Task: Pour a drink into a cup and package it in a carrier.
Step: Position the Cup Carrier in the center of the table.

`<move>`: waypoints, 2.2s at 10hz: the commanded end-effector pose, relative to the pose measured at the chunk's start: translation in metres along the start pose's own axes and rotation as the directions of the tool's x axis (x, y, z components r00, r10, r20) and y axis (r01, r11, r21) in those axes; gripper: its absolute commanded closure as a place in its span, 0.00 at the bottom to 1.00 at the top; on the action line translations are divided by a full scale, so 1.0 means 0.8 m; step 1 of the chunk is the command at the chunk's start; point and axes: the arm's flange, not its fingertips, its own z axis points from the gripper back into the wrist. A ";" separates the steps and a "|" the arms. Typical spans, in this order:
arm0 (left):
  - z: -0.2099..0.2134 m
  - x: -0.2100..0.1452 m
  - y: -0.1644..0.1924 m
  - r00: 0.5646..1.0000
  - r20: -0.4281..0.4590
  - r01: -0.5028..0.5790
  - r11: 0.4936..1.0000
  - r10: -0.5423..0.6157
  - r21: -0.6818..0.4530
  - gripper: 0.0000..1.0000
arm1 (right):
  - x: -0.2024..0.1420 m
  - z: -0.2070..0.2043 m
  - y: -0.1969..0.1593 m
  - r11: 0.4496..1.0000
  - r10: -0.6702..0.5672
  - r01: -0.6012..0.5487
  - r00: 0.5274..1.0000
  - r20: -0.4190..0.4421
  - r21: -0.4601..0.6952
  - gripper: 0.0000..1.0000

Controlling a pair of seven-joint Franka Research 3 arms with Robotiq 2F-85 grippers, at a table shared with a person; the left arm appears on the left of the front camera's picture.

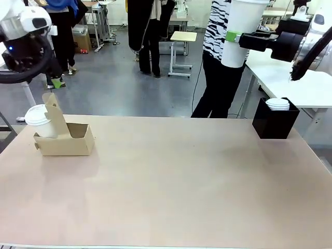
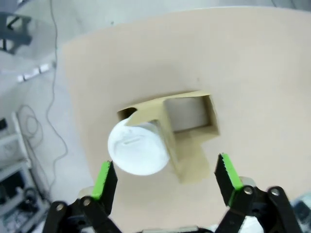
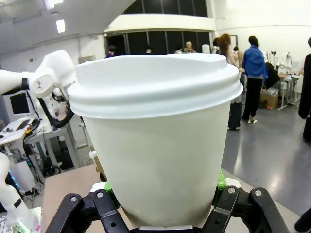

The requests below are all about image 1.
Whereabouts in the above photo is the small beige side table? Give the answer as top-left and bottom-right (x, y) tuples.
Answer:
(168, 31), (198, 79)

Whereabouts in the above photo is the brown cardboard box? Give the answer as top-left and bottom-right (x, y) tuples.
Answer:
(72, 33), (93, 54)

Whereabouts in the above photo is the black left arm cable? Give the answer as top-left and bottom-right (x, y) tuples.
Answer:
(0, 38), (53, 85)

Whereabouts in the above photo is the white machine on desk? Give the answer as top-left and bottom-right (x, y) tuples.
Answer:
(175, 0), (195, 19)

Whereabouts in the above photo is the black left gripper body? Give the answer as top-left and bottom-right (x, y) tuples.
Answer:
(5, 28), (63, 78)

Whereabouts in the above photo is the stack of white lids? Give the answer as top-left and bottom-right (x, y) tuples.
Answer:
(265, 98), (290, 112)

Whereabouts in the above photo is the person in blue top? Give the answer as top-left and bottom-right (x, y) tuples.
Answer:
(38, 0), (89, 76)

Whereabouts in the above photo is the person in zebra shirt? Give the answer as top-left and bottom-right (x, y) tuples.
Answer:
(190, 0), (251, 119)

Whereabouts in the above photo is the black square lid box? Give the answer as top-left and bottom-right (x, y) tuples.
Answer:
(252, 97), (300, 141)

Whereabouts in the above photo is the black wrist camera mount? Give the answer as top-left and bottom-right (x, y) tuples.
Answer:
(276, 18), (313, 36)

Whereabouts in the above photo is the white lidded paper cup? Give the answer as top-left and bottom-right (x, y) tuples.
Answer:
(24, 104), (59, 139)

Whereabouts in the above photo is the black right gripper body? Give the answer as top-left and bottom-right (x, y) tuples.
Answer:
(270, 30), (305, 63)

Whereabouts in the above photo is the brown cardboard cup carrier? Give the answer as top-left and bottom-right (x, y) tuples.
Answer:
(33, 92), (95, 157)

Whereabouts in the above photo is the grey metal desk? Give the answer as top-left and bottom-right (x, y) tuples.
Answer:
(87, 0), (116, 52)

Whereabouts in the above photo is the person in black coat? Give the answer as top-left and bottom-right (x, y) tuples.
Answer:
(126, 0), (173, 78)

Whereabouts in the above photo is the large white table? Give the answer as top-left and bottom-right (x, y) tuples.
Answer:
(240, 48), (332, 130)

